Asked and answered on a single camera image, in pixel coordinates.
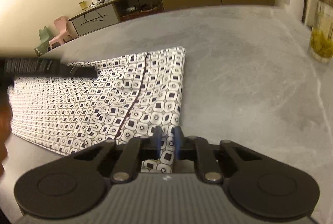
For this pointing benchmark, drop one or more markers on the pink plastic chair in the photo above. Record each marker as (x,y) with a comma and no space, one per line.
(61,34)

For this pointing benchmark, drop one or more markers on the green plastic chair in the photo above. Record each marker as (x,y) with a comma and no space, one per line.
(43,43)

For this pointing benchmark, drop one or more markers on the person's left hand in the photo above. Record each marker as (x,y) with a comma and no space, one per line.
(4,130)

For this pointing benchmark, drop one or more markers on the white set-top box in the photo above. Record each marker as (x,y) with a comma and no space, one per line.
(132,9)

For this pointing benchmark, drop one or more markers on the white geometric-print garment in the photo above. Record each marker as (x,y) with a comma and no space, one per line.
(130,99)

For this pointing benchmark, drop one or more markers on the glass bottle of green tea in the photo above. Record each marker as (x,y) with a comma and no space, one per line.
(321,41)

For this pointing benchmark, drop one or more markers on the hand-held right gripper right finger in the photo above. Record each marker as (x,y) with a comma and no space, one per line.
(178,143)

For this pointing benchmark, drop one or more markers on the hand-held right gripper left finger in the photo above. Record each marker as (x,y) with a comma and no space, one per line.
(157,140)

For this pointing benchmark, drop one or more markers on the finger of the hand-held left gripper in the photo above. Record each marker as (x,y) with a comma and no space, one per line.
(78,71)

